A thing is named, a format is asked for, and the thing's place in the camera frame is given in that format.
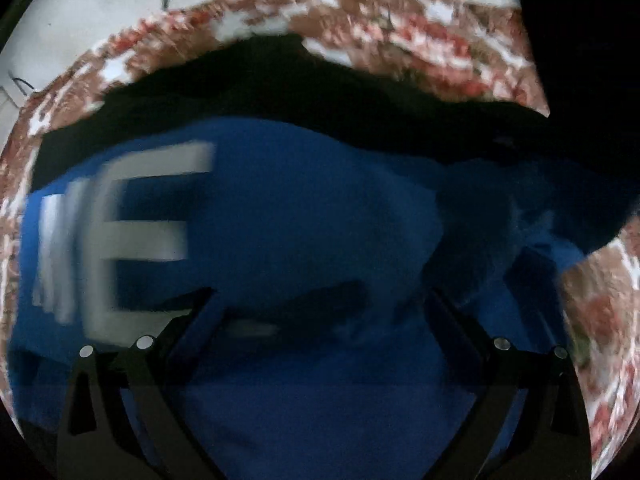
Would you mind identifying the brown floral fleece blanket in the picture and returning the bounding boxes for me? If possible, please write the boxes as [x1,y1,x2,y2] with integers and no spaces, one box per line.
[1,0,639,478]

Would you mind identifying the black and blue sweatshirt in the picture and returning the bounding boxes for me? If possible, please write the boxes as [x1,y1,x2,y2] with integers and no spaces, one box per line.
[9,36,639,479]

